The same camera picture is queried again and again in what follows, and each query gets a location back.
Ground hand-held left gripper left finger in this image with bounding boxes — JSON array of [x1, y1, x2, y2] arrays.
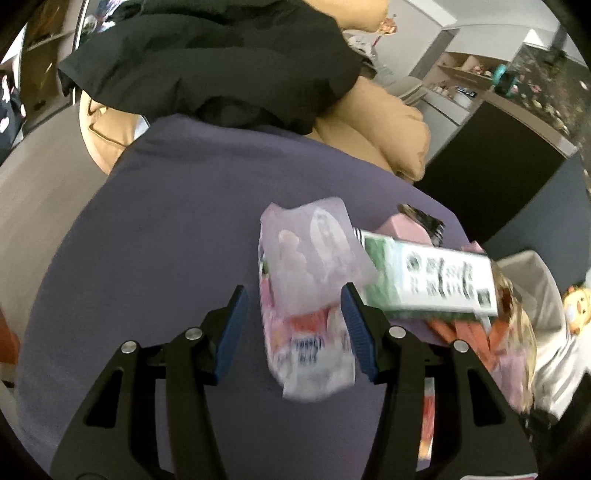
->
[[50, 285, 250, 480]]

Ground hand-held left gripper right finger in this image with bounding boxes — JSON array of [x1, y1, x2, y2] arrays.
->
[[340, 282, 543, 480]]

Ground green white carton box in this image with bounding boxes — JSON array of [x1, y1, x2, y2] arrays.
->
[[353, 228, 499, 321]]

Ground translucent pink white wrapper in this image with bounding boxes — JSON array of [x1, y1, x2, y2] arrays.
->
[[257, 198, 379, 402]]

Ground translucent plastic bag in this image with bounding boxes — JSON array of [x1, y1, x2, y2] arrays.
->
[[492, 263, 541, 414]]

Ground orange wrapper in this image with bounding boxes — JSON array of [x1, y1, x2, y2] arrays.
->
[[425, 318, 509, 365]]

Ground pink plastic basket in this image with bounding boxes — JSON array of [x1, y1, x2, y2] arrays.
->
[[375, 215, 435, 245]]

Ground purple bed sheet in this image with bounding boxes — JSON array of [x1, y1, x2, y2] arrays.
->
[[16, 115, 536, 476]]

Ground dark snack wrapper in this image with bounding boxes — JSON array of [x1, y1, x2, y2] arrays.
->
[[397, 203, 446, 245]]

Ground beige cloth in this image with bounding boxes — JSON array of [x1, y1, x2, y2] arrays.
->
[[496, 251, 585, 423]]

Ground black cabinet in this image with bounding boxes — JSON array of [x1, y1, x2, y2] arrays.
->
[[413, 90, 578, 245]]

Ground orange plush toy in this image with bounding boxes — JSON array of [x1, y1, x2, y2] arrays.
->
[[561, 284, 591, 335]]

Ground white cabinet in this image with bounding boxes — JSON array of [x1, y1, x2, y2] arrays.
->
[[416, 88, 476, 162]]

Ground black garment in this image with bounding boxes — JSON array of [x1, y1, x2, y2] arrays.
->
[[58, 0, 363, 134]]

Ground wooden shelf unit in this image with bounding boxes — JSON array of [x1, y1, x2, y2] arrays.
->
[[436, 51, 513, 88]]

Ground teal object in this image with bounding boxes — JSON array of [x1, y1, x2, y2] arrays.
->
[[492, 65, 515, 95]]

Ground wooden wardrobe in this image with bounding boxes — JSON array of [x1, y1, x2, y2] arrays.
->
[[21, 0, 88, 121]]

